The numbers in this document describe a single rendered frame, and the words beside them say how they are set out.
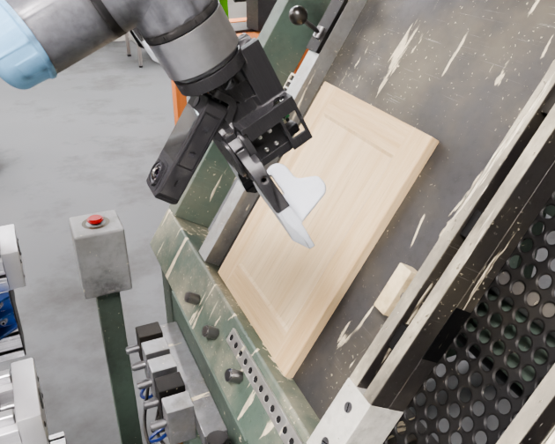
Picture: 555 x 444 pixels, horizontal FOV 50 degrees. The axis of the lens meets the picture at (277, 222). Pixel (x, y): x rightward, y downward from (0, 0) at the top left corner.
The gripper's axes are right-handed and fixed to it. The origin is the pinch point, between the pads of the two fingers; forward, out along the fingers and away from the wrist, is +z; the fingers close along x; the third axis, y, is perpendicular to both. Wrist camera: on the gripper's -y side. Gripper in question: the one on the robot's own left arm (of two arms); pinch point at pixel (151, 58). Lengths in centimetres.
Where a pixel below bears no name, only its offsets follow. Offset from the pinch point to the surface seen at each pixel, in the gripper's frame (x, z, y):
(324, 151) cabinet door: -24.2, 26.5, 17.1
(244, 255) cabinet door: -18.1, 40.7, -7.8
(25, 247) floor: 184, 101, -100
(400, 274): -60, 29, 9
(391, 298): -62, 31, 6
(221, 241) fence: -8.2, 41.0, -10.2
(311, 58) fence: -5.7, 17.1, 28.6
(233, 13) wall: 716, 226, 182
